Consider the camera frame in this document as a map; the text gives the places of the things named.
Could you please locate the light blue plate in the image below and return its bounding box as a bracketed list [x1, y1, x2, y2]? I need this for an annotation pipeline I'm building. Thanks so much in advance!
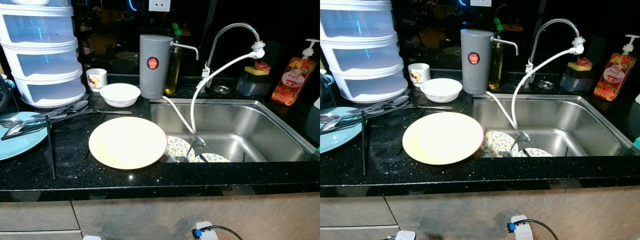
[0, 111, 50, 161]
[320, 106, 364, 154]

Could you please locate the dark kettle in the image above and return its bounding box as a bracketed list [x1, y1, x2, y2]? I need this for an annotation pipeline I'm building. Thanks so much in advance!
[320, 69, 342, 109]
[0, 74, 17, 115]

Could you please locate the orange dish soap pump bottle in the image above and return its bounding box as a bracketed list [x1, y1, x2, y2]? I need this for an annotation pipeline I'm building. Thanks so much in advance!
[271, 39, 320, 107]
[593, 34, 640, 103]

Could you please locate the stainless steel sink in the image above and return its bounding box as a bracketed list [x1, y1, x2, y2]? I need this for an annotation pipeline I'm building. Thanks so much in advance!
[472, 93, 639, 158]
[149, 98, 321, 164]

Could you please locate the black sponge holder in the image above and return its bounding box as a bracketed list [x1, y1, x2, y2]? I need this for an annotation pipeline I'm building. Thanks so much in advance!
[559, 65, 595, 93]
[235, 70, 273, 97]

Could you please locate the white stacked plastic container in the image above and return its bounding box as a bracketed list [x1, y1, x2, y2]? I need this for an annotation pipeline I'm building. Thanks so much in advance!
[320, 0, 406, 104]
[0, 0, 87, 109]

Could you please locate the beige drawer front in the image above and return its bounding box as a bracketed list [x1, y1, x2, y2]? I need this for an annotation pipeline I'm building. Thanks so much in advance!
[320, 196, 399, 228]
[0, 201, 81, 232]

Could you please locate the white printed mug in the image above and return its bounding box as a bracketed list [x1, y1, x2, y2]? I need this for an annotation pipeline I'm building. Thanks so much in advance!
[86, 68, 108, 93]
[408, 63, 431, 87]

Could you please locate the white ceramic bowl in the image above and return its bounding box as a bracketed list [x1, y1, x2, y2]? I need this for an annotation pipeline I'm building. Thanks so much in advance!
[99, 83, 142, 108]
[420, 78, 463, 104]

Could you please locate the chrome gooseneck faucet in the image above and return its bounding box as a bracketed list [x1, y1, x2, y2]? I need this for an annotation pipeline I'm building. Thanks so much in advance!
[202, 22, 266, 79]
[524, 18, 586, 76]

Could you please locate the floral patterned plate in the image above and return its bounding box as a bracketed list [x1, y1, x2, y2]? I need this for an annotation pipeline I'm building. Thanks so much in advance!
[164, 135, 231, 164]
[481, 130, 554, 158]

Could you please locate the green-capped oil bottle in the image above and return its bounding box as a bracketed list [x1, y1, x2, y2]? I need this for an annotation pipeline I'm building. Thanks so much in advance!
[164, 22, 184, 95]
[488, 18, 505, 91]

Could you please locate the beige cabinet door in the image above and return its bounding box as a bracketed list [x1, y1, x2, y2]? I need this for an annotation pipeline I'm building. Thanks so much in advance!
[384, 189, 569, 240]
[71, 192, 321, 240]

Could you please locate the grey cylindrical water filter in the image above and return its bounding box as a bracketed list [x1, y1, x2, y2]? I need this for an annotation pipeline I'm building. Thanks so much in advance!
[139, 34, 200, 100]
[460, 28, 519, 96]

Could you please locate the long-handled metal spoon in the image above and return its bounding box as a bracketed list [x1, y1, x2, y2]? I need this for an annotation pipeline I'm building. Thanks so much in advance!
[370, 104, 454, 118]
[50, 109, 134, 123]

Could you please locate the white filter hose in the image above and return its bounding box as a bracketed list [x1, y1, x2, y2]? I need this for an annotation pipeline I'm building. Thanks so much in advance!
[484, 46, 581, 131]
[160, 50, 262, 135]

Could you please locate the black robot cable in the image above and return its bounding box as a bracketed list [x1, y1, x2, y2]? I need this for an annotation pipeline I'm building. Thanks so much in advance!
[210, 225, 244, 240]
[525, 218, 560, 240]

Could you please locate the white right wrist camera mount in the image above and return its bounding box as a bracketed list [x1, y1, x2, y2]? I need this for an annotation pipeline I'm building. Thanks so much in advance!
[192, 221, 214, 240]
[507, 214, 529, 240]

